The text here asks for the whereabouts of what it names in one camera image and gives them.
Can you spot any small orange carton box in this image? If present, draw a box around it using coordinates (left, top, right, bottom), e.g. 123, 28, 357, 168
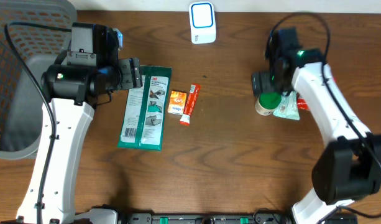
168, 90, 187, 115

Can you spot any red snack bag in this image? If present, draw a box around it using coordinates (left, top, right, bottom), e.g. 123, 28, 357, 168
296, 97, 310, 111

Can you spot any small red stick packet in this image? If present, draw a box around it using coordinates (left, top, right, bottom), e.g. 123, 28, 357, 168
180, 83, 201, 126

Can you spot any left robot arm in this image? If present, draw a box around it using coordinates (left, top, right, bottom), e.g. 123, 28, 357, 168
14, 22, 142, 223

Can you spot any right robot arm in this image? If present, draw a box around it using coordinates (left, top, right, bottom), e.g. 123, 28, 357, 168
252, 28, 381, 223

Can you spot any pale green tissue pack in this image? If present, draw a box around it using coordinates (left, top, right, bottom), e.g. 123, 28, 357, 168
273, 91, 300, 121

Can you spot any white barcode scanner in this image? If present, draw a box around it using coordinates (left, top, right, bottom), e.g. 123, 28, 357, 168
188, 1, 217, 45

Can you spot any green white packet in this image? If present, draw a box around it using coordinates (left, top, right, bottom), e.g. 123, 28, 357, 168
117, 65, 172, 151

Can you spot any green lid seasoning jar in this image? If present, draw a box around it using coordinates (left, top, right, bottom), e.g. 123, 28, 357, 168
255, 93, 282, 116

